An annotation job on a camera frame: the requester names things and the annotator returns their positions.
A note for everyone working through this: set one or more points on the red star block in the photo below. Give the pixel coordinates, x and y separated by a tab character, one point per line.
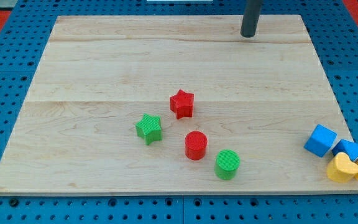
182	104

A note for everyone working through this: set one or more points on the green star block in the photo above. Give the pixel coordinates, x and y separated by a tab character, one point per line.
149	128

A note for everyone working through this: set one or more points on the red cylinder block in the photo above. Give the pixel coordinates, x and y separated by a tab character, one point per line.
195	145

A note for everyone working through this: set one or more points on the wooden board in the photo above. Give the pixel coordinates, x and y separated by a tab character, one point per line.
260	97

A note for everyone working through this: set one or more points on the green cylinder block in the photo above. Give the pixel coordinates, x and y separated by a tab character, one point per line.
226	164

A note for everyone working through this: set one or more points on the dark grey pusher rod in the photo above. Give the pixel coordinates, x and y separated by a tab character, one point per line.
251	17

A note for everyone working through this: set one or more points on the blue cube block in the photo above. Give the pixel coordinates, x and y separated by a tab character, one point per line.
320	140

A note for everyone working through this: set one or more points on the yellow heart block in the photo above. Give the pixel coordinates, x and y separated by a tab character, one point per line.
341	169

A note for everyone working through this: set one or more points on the blue triangle block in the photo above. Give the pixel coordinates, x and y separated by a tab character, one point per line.
348	147

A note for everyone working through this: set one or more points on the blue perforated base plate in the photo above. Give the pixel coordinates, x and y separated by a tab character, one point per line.
334	32

